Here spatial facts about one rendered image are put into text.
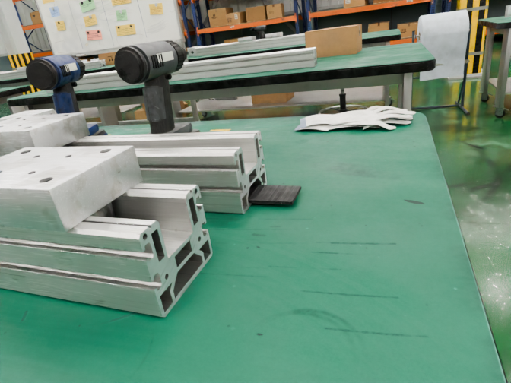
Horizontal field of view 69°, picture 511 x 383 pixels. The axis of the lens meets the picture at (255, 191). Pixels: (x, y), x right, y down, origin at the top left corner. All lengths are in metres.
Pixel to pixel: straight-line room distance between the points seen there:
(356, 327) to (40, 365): 0.25
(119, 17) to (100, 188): 3.57
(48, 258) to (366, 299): 0.29
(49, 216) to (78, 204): 0.02
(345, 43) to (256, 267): 2.06
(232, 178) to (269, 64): 1.56
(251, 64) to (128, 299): 1.75
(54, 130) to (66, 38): 3.68
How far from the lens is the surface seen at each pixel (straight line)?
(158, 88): 0.69
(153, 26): 3.72
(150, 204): 0.38
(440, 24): 3.90
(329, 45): 2.37
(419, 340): 0.31
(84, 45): 4.21
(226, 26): 10.46
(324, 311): 0.33
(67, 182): 0.35
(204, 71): 2.12
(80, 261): 0.37
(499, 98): 3.80
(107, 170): 0.38
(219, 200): 0.49
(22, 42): 9.16
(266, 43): 4.05
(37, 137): 0.65
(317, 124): 0.83
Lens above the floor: 1.00
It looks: 24 degrees down
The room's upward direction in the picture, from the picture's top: 8 degrees counter-clockwise
